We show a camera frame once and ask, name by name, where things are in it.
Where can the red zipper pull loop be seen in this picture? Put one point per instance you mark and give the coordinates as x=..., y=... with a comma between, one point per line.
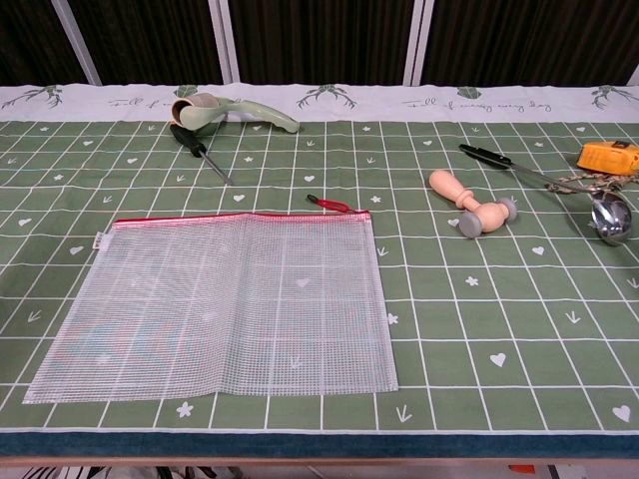
x=329, y=203

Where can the white frame post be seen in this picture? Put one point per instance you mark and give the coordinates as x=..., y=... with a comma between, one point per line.
x=224, y=45
x=417, y=45
x=634, y=75
x=75, y=42

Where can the green patterned cutting mat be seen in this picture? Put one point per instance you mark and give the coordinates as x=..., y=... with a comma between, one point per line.
x=449, y=324

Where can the pale green lint roller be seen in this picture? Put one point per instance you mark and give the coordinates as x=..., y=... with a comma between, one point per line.
x=269, y=120

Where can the small orange object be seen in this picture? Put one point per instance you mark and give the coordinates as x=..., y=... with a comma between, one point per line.
x=521, y=469

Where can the yellow tape measure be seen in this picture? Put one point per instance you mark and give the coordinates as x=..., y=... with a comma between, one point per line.
x=604, y=157

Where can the black white striped object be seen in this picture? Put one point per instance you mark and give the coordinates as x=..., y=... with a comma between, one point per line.
x=60, y=473

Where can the dark pleated curtain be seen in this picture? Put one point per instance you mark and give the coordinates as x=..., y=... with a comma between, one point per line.
x=324, y=40

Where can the clear mesh zipper pouch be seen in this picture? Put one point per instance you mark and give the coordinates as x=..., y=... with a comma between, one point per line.
x=199, y=309

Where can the dark blue under cloth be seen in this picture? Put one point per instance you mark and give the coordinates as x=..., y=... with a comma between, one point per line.
x=319, y=444

